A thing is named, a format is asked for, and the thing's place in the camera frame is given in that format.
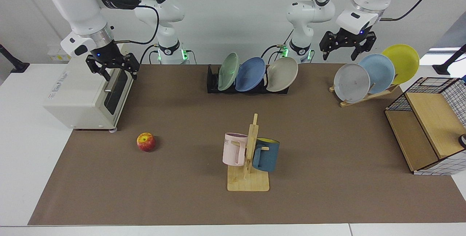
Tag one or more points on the yellow plate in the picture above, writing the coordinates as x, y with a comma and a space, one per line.
404, 61

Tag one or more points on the red yellow apple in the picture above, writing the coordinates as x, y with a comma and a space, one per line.
146, 142

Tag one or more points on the dark blue cup yellow inside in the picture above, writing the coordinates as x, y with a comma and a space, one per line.
268, 157

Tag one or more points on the pale green plate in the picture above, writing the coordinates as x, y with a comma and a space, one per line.
228, 71

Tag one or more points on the wooden cup stand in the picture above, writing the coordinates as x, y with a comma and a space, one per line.
247, 183

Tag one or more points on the white wall socket box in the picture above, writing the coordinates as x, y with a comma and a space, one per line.
54, 54

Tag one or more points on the wooden plate rack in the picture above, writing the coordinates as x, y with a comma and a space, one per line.
360, 99

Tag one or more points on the grey plate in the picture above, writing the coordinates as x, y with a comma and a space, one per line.
351, 83

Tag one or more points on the beige plate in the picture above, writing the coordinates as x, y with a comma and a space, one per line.
282, 74

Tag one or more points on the pink cup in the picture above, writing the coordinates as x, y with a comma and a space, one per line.
233, 150

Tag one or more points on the black dish rack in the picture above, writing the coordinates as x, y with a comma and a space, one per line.
212, 83

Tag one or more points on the black round object in basket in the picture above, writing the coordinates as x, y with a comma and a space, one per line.
463, 141

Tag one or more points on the light blue plate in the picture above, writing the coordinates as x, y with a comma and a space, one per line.
380, 70

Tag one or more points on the pale toaster oven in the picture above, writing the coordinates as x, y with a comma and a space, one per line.
80, 97

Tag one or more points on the brown table cloth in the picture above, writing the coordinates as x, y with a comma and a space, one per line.
327, 156

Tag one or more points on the black stand foot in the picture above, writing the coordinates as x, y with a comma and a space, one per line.
16, 66
446, 67

